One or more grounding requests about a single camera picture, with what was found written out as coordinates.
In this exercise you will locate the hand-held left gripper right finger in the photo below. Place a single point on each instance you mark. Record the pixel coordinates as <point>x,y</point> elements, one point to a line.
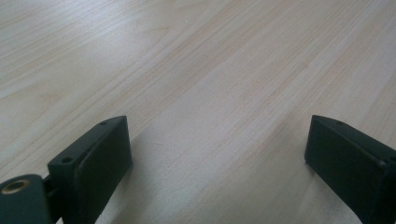
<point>348,165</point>

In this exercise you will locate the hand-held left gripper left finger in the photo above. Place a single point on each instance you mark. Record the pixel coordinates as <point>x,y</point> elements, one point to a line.
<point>93,161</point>

